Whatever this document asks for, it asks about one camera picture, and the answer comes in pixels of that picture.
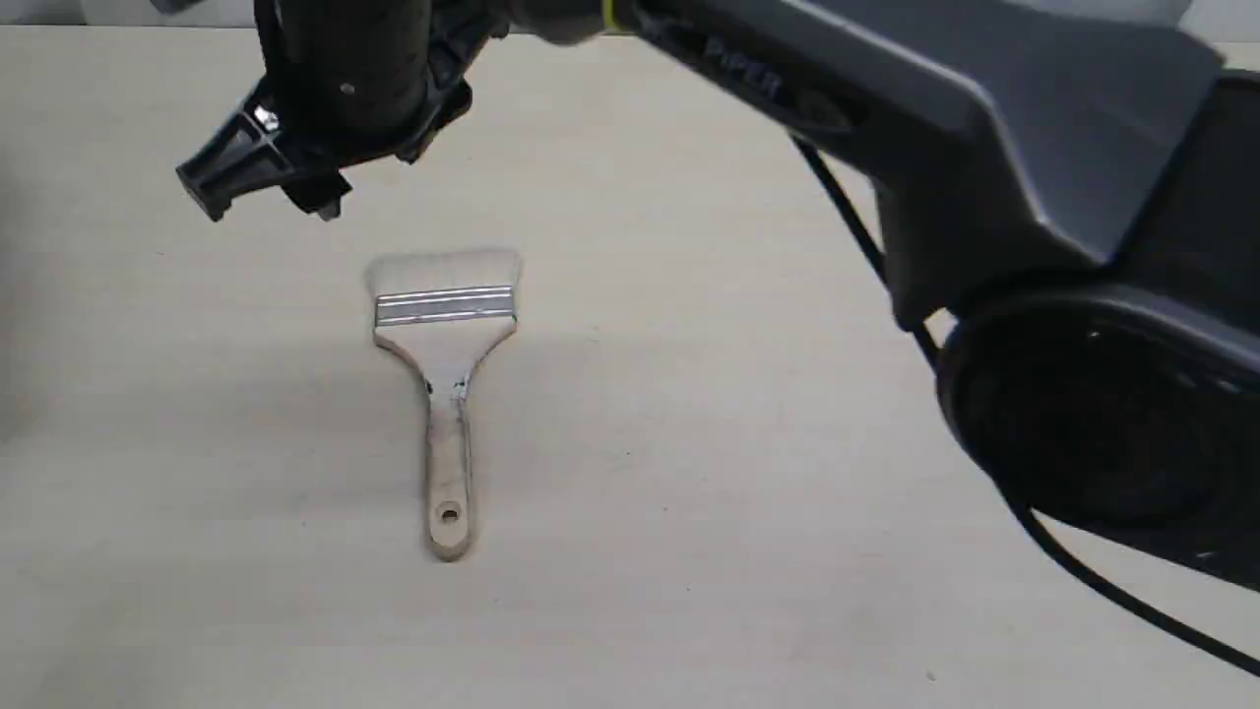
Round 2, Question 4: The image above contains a wide wooden paint brush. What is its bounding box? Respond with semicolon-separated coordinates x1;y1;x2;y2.
365;248;523;562

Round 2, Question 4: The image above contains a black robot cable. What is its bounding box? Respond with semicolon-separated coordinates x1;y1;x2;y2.
788;133;1260;678

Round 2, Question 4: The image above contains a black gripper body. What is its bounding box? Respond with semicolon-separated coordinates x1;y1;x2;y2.
239;1;509;166

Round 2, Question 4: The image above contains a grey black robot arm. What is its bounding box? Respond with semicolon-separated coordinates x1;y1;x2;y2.
176;1;1257;591

